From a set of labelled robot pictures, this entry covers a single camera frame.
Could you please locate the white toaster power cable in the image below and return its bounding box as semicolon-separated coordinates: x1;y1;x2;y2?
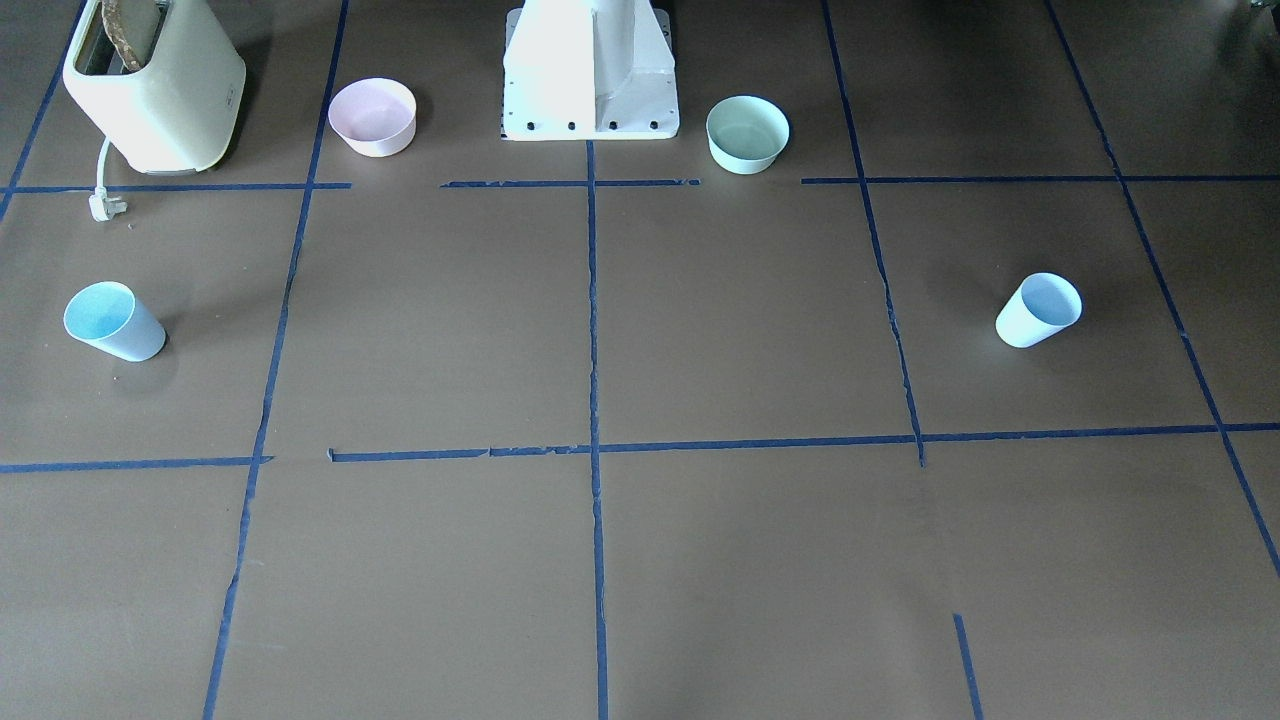
88;137;129;223

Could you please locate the blue cup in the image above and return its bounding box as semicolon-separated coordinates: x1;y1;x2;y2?
63;281;168;363
995;272;1083;348

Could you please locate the cream toaster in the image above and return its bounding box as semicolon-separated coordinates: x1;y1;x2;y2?
61;1;246;176

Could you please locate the pink bowl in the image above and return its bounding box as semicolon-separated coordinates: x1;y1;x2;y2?
326;77;419;158

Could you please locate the toast slice in toaster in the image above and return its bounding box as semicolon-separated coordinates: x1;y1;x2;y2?
99;0;164;73

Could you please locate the green bowl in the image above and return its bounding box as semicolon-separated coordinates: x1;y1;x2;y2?
705;95;791;176

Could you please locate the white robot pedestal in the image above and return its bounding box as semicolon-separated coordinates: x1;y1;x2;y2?
500;1;681;142

